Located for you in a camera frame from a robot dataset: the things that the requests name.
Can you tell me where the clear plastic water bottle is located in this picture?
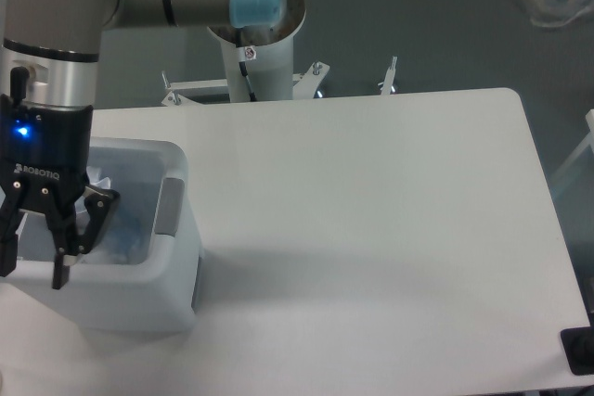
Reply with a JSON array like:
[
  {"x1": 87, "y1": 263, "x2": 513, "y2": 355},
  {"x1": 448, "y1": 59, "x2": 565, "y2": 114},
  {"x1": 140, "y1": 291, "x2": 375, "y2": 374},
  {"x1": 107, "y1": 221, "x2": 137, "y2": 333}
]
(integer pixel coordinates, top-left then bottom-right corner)
[{"x1": 85, "y1": 147, "x2": 166, "y2": 267}]

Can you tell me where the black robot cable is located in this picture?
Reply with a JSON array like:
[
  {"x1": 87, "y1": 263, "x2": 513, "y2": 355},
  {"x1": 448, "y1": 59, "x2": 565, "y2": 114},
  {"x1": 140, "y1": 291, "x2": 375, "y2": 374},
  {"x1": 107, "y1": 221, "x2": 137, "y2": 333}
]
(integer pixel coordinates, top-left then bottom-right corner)
[{"x1": 234, "y1": 27, "x2": 258, "y2": 103}]

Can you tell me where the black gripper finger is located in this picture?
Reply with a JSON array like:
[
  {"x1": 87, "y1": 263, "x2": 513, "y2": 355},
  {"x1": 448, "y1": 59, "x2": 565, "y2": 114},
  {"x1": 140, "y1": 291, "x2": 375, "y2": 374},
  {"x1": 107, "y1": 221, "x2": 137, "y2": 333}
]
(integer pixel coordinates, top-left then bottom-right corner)
[
  {"x1": 1, "y1": 180, "x2": 26, "y2": 277},
  {"x1": 45, "y1": 185, "x2": 121, "y2": 289}
]

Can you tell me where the black clamp mount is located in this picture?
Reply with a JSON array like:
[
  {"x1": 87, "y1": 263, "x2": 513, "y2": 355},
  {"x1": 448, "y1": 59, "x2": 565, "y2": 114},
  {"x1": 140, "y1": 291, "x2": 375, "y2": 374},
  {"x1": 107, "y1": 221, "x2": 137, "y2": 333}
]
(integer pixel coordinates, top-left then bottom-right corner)
[{"x1": 561, "y1": 326, "x2": 593, "y2": 376}]

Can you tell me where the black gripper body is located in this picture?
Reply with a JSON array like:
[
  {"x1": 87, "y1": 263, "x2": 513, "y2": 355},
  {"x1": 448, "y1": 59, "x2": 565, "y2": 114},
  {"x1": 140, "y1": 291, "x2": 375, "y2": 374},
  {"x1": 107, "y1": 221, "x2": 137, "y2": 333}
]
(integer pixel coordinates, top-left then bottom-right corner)
[{"x1": 1, "y1": 66, "x2": 93, "y2": 216}]

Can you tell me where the white trash can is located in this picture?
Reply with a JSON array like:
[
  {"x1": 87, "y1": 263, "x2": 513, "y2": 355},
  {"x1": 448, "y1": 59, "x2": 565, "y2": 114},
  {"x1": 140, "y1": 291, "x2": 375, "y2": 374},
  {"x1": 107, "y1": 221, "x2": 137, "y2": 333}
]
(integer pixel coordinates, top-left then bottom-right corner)
[{"x1": 1, "y1": 137, "x2": 202, "y2": 332}]

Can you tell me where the white pedestal base frame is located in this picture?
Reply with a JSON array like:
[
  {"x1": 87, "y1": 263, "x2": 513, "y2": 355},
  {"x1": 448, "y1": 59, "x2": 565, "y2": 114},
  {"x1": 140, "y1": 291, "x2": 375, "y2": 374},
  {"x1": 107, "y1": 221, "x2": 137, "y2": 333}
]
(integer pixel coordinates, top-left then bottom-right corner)
[{"x1": 160, "y1": 56, "x2": 399, "y2": 108}]

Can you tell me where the white plastic wrapper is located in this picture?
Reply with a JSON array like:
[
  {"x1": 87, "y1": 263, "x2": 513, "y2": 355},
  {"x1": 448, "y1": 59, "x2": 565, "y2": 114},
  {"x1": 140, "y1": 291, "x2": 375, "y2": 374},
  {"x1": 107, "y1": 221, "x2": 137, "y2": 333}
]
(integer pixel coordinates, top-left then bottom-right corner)
[{"x1": 75, "y1": 165, "x2": 111, "y2": 234}]

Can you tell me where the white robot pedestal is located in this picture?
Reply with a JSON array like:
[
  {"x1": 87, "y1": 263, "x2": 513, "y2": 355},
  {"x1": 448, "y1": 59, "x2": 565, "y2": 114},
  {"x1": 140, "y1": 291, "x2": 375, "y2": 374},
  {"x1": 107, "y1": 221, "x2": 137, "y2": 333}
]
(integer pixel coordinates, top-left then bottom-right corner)
[{"x1": 208, "y1": 0, "x2": 306, "y2": 76}]

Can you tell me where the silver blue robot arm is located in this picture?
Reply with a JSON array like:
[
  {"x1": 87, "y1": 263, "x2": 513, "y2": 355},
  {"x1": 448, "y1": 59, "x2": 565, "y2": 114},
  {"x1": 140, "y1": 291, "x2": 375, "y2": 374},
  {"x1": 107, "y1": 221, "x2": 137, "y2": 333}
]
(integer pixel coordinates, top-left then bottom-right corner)
[{"x1": 1, "y1": 0, "x2": 281, "y2": 289}]

